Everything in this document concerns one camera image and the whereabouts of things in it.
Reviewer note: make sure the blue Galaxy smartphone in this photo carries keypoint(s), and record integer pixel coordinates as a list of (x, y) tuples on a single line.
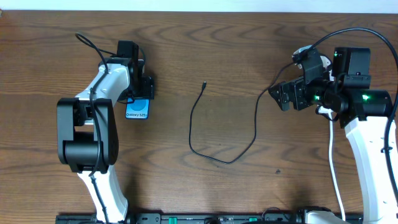
[(137, 109)]

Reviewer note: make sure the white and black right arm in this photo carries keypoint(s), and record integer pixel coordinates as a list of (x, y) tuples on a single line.
[(343, 86)]

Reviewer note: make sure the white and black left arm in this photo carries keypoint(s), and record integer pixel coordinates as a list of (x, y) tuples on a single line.
[(87, 136)]

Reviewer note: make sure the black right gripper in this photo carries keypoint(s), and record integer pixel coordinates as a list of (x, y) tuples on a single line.
[(284, 89)]

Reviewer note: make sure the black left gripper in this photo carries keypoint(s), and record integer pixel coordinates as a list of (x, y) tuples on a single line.
[(148, 90)]

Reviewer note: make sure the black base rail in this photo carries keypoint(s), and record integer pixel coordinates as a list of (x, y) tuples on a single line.
[(156, 218)]

